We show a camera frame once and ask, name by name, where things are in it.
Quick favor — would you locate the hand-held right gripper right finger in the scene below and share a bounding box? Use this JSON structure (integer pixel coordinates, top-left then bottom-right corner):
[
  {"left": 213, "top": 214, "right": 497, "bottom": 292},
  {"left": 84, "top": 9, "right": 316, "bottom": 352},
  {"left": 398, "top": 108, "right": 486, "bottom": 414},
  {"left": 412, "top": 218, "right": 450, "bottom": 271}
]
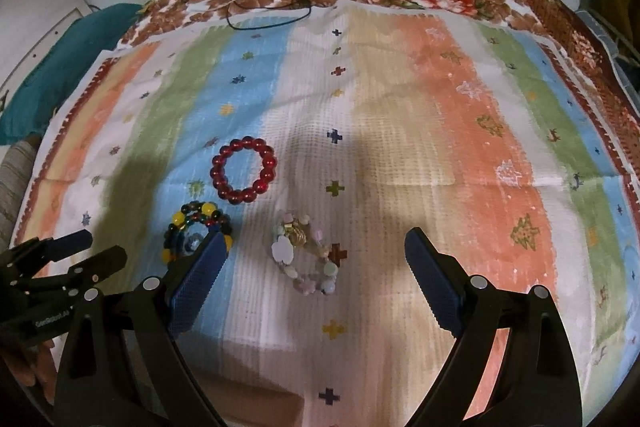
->
[{"left": 404, "top": 227, "right": 584, "bottom": 427}]

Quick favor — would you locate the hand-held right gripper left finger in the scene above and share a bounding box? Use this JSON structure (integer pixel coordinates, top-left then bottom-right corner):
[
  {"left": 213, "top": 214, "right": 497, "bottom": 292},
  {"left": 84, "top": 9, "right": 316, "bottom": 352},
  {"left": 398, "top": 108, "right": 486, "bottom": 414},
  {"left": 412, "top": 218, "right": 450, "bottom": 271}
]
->
[{"left": 53, "top": 229, "right": 232, "bottom": 427}]

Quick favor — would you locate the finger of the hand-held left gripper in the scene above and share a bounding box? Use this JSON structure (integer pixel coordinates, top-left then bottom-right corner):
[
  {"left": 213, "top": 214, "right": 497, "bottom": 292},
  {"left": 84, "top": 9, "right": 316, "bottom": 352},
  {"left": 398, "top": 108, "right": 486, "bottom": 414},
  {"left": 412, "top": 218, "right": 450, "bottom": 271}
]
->
[
  {"left": 30, "top": 245, "right": 128, "bottom": 295},
  {"left": 10, "top": 229, "right": 94, "bottom": 264}
]

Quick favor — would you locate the yellow and dark bead bracelet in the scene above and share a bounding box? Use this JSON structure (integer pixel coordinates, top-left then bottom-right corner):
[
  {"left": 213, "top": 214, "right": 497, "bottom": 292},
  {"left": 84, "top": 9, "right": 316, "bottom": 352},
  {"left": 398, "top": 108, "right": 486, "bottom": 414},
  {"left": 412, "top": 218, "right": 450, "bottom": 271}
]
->
[{"left": 161, "top": 201, "right": 235, "bottom": 264}]

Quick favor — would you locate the pastel charm bracelet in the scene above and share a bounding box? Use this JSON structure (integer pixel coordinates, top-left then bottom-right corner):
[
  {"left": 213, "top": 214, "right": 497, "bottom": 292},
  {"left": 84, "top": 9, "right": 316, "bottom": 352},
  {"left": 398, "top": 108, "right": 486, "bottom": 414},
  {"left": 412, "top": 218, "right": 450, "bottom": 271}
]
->
[{"left": 270, "top": 210, "right": 341, "bottom": 298}]

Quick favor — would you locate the red bead bracelet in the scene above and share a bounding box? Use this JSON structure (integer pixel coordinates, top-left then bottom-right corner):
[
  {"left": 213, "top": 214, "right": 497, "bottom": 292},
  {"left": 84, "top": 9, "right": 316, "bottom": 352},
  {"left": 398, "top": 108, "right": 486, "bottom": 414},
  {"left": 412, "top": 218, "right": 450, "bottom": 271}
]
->
[{"left": 210, "top": 136, "right": 279, "bottom": 206}]

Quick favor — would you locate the person's left hand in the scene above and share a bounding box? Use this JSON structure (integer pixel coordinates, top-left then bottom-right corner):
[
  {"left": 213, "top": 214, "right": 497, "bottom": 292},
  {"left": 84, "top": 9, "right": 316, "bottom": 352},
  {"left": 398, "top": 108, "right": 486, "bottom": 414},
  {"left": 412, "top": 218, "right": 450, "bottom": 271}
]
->
[{"left": 0, "top": 337, "right": 58, "bottom": 408}]

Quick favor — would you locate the striped colourful cloth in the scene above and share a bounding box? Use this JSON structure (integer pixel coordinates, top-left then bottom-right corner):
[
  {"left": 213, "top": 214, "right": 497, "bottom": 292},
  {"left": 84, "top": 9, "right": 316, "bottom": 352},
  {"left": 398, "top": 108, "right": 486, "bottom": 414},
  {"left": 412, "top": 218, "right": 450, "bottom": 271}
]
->
[{"left": 12, "top": 4, "right": 640, "bottom": 427}]

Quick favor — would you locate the teal cloth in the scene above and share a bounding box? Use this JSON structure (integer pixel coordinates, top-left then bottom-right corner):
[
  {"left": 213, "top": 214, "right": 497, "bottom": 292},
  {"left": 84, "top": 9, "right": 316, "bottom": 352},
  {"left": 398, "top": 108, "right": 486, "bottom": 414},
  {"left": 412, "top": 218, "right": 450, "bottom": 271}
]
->
[{"left": 0, "top": 3, "right": 143, "bottom": 146}]

